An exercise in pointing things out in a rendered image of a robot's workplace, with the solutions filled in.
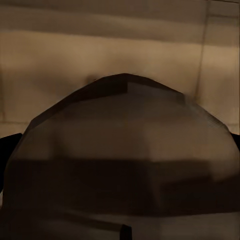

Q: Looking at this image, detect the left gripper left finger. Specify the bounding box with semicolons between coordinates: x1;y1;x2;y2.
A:
0;133;23;193

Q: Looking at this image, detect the pillar candle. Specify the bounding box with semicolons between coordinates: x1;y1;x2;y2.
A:
1;73;240;240

